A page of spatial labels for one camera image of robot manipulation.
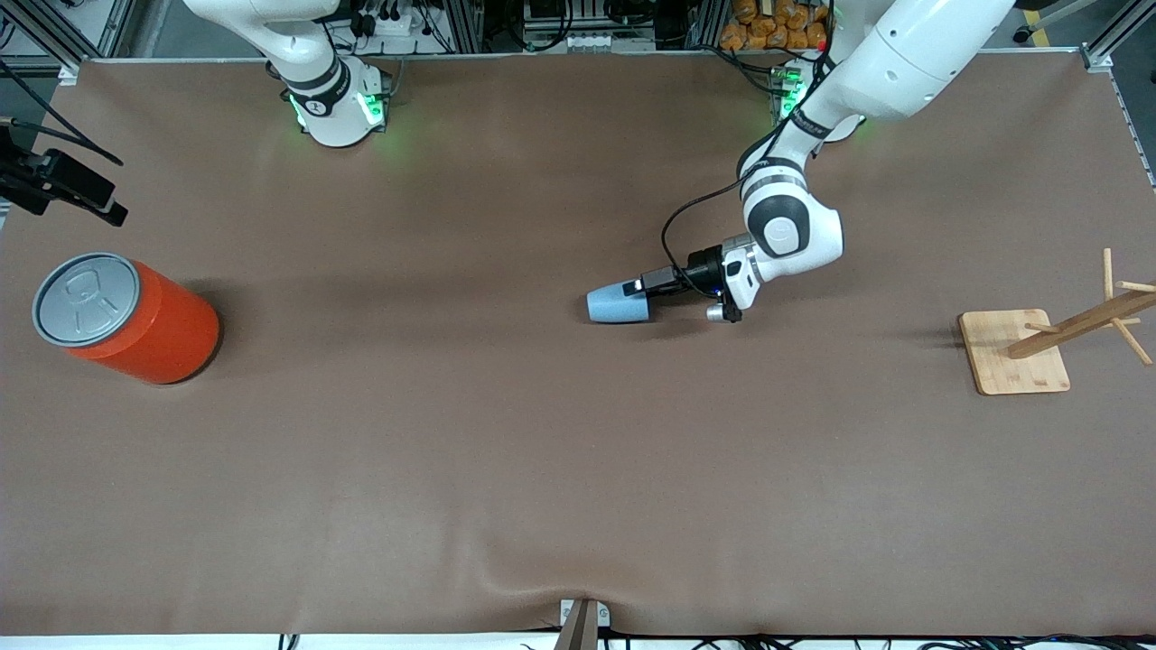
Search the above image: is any light blue plastic cup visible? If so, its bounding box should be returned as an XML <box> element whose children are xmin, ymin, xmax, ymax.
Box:
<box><xmin>586</xmin><ymin>282</ymin><xmax>655</xmax><ymax>324</ymax></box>

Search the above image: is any wooden cup rack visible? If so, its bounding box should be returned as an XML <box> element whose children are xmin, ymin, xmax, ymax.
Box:
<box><xmin>957</xmin><ymin>248</ymin><xmax>1156</xmax><ymax>396</ymax></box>

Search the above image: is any orange can with grey lid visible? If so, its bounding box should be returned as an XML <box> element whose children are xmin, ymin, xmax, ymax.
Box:
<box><xmin>32</xmin><ymin>251</ymin><xmax>222</xmax><ymax>386</ymax></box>

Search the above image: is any pile of orange items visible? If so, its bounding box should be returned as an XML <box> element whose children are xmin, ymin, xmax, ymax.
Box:
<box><xmin>719</xmin><ymin>0</ymin><xmax>830</xmax><ymax>51</ymax></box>

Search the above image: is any grey metal clamp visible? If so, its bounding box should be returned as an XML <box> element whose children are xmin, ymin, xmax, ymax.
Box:
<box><xmin>553</xmin><ymin>598</ymin><xmax>612</xmax><ymax>650</ymax></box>

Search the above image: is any white power strip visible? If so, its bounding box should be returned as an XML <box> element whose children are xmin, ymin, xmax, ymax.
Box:
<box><xmin>352</xmin><ymin>0</ymin><xmax>430</xmax><ymax>39</ymax></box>

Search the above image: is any aluminium frame post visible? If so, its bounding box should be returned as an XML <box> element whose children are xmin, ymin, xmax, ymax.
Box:
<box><xmin>0</xmin><ymin>0</ymin><xmax>136</xmax><ymax>84</ymax></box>
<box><xmin>441</xmin><ymin>0</ymin><xmax>485</xmax><ymax>53</ymax></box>
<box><xmin>688</xmin><ymin>0</ymin><xmax>729</xmax><ymax>51</ymax></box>
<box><xmin>1079</xmin><ymin>0</ymin><xmax>1156</xmax><ymax>73</ymax></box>

